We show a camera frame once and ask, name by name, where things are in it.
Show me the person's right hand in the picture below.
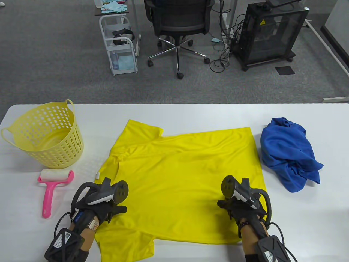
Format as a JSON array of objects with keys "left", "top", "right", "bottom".
[{"left": 217, "top": 190, "right": 268, "bottom": 232}]

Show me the person's left hand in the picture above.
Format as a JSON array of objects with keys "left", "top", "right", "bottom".
[{"left": 71, "top": 191, "right": 127, "bottom": 231}]

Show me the pink lint roller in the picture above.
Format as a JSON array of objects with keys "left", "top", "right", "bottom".
[{"left": 38, "top": 169, "right": 74, "bottom": 219}]

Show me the yellow t-shirt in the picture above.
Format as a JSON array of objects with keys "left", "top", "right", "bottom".
[{"left": 94, "top": 119, "right": 268, "bottom": 262}]

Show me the blue t-shirt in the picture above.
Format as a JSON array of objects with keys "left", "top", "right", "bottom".
[{"left": 260, "top": 117, "right": 324, "bottom": 193}]

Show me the person's right forearm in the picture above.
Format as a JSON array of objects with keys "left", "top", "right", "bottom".
[{"left": 240, "top": 222, "right": 266, "bottom": 258}]

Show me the grey left hand controller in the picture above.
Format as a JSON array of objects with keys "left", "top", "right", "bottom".
[{"left": 71, "top": 177, "right": 129, "bottom": 208}]

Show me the yellow perforated plastic basket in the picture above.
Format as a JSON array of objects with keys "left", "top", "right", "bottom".
[{"left": 1, "top": 99, "right": 84, "bottom": 170}]

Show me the black floor plate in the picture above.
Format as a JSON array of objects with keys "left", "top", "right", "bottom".
[{"left": 275, "top": 66, "right": 296, "bottom": 75}]

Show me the light blue packet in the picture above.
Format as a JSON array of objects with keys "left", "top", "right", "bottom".
[{"left": 113, "top": 56, "right": 135, "bottom": 70}]

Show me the white rolling cart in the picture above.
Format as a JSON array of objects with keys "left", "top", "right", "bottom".
[{"left": 99, "top": 15, "right": 138, "bottom": 77}]

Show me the black cabinet on wheels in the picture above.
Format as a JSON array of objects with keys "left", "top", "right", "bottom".
[{"left": 232, "top": 3, "right": 310, "bottom": 72}]

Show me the black headset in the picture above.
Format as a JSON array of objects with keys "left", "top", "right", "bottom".
[{"left": 113, "top": 28, "right": 135, "bottom": 46}]

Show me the white desk leg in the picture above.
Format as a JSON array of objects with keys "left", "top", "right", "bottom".
[
  {"left": 131, "top": 0, "right": 142, "bottom": 56},
  {"left": 221, "top": 0, "right": 237, "bottom": 45}
]

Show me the pile of light blue cloths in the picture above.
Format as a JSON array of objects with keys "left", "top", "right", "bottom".
[{"left": 101, "top": 0, "right": 128, "bottom": 13}]

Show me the black office chair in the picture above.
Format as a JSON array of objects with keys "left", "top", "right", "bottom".
[{"left": 144, "top": 0, "right": 216, "bottom": 80}]

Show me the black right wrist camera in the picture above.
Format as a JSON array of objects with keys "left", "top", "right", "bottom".
[{"left": 245, "top": 235, "right": 291, "bottom": 262}]

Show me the tangle of black cables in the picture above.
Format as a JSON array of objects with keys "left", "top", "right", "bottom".
[{"left": 210, "top": 0, "right": 246, "bottom": 73}]

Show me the white desk frame rail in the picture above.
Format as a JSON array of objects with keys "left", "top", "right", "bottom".
[{"left": 304, "top": 19, "right": 349, "bottom": 78}]

